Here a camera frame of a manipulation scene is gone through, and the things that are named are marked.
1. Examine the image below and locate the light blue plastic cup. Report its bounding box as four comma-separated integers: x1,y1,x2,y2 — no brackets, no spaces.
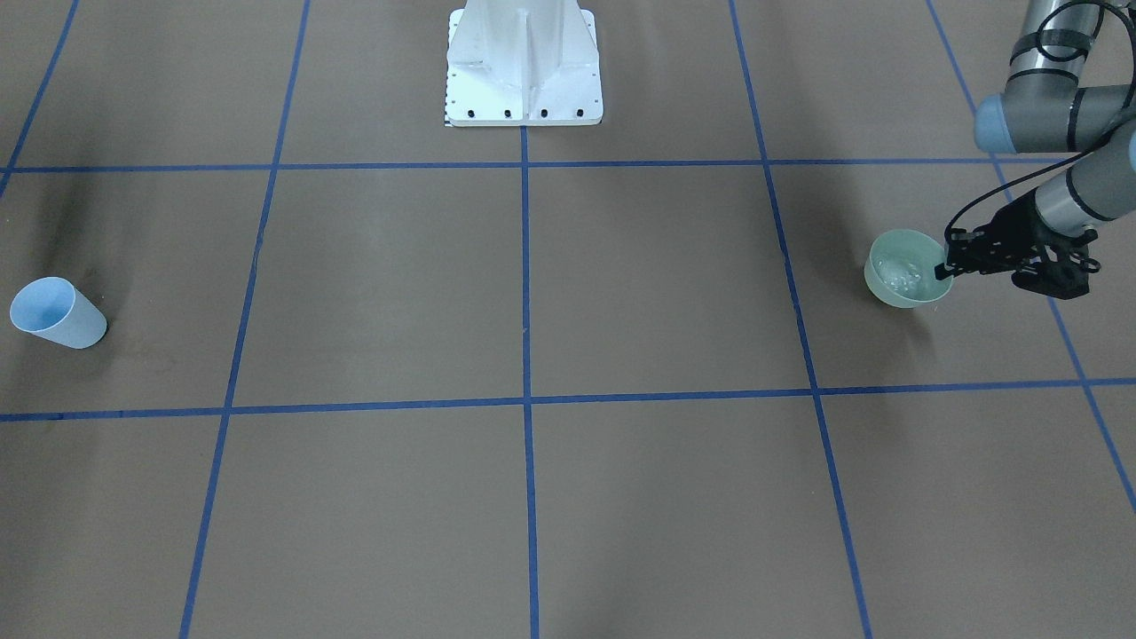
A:
9,279,108,351

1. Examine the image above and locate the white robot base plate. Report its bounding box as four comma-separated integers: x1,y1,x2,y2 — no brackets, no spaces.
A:
444,1,604,127

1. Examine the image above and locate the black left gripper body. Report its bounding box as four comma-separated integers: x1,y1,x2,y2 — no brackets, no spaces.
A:
971,197,1074,274

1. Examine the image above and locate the mint green bowl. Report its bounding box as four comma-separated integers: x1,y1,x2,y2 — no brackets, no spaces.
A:
864,229,953,309

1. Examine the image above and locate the brown paper table cover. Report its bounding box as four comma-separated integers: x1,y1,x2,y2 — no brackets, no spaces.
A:
3,1,1133,638

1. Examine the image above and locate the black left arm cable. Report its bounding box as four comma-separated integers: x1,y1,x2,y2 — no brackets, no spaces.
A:
944,0,1136,244

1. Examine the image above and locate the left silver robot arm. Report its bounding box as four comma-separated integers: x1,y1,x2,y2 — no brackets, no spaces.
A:
935,1,1135,300

